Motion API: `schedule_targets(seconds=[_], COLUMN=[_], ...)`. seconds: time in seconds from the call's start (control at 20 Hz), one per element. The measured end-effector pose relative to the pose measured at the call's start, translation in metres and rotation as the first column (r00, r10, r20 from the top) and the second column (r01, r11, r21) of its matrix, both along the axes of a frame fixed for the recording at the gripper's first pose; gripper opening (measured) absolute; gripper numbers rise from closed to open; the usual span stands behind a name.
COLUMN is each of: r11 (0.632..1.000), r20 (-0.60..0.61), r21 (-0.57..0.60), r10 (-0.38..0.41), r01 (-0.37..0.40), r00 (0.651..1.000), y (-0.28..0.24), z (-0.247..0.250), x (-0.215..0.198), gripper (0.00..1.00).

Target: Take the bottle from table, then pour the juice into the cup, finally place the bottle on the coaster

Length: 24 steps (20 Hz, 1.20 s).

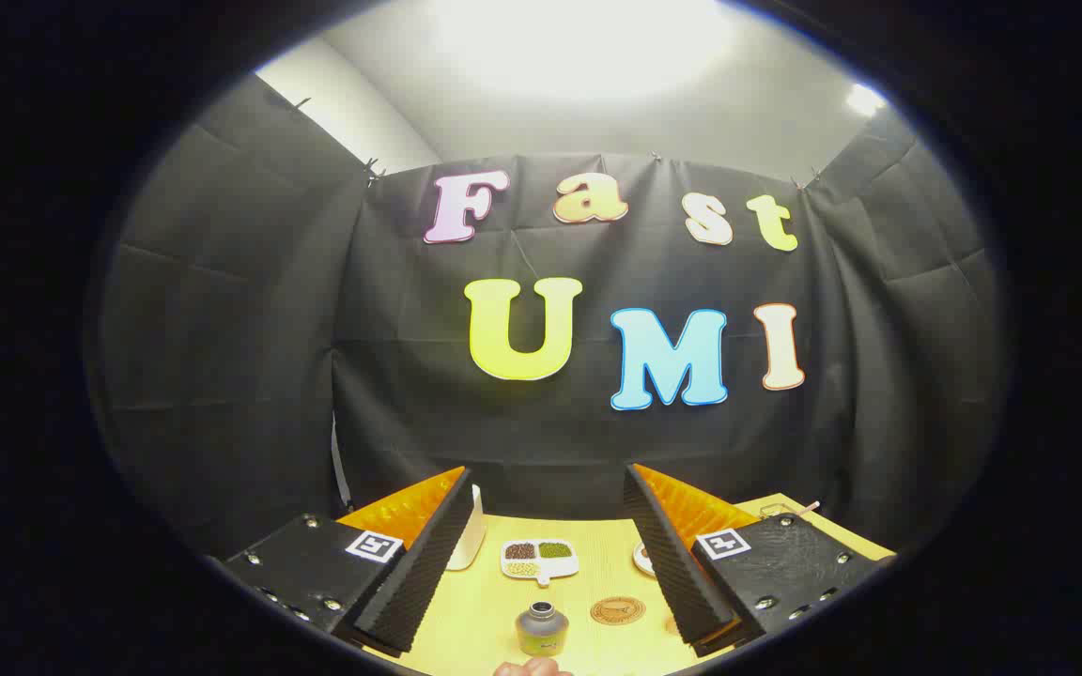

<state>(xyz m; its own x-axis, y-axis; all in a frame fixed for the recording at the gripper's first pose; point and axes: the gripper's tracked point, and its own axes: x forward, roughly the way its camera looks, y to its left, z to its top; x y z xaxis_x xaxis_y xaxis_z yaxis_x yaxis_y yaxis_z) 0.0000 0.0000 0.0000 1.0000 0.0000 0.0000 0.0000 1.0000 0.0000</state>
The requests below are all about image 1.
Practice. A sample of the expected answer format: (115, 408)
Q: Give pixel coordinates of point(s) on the striped paper straw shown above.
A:
(809, 507)

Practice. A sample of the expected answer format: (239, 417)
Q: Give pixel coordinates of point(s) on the silver bottle with green label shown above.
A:
(541, 631)

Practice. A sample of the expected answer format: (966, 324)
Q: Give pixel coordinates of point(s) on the white divided plate of beans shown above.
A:
(539, 560)

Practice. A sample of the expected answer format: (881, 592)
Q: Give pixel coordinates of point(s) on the white toaster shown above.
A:
(468, 540)

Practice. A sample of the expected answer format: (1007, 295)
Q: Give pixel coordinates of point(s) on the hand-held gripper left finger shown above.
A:
(414, 573)

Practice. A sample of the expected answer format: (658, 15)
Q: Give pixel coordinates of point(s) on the round white plate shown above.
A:
(641, 559)

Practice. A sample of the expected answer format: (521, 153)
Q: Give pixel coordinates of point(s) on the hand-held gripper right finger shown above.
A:
(677, 573)

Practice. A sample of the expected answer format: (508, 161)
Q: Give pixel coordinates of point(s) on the round cork coaster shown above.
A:
(617, 611)

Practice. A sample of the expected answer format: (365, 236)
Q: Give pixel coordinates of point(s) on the light wooden table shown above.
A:
(475, 620)

